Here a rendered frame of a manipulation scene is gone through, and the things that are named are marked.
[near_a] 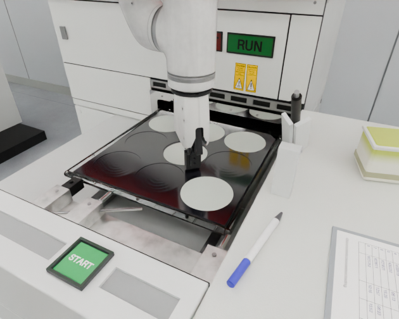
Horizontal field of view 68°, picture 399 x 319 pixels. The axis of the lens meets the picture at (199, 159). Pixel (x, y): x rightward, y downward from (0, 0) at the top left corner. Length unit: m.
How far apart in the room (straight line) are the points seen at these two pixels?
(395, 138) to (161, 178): 0.42
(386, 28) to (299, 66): 1.51
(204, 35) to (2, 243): 0.40
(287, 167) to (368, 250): 0.14
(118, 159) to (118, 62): 0.40
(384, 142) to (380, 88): 1.79
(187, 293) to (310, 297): 0.13
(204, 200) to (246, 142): 0.24
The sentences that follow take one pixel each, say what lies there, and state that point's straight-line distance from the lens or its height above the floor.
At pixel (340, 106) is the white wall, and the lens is 2.37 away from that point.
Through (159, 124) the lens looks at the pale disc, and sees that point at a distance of 0.81.
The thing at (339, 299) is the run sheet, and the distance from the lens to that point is 0.38.
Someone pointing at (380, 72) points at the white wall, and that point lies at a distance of 2.29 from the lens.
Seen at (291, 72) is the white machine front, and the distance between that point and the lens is 0.76.
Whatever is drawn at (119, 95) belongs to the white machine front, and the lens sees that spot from 1.05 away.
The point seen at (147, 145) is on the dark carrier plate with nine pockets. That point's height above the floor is 0.90.
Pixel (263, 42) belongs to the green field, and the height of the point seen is 1.11.
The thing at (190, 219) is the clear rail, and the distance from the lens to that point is 0.52.
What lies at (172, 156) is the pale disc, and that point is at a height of 0.90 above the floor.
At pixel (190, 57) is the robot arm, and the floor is 1.14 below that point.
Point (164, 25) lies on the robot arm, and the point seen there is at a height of 1.18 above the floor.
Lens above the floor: 1.27
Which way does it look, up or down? 34 degrees down
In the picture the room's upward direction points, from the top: straight up
